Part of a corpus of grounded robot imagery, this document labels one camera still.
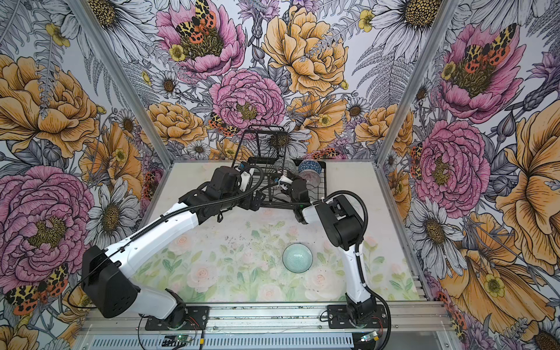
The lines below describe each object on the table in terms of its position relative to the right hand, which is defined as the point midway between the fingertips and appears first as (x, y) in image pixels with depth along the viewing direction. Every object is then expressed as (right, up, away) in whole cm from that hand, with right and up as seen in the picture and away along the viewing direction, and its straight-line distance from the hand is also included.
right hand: (291, 174), depth 102 cm
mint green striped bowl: (+2, -33, -15) cm, 37 cm away
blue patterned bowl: (+10, +5, +13) cm, 17 cm away
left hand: (-15, -10, -21) cm, 28 cm away
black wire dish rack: (-14, +9, +10) cm, 20 cm away
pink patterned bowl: (+10, -2, +6) cm, 12 cm away
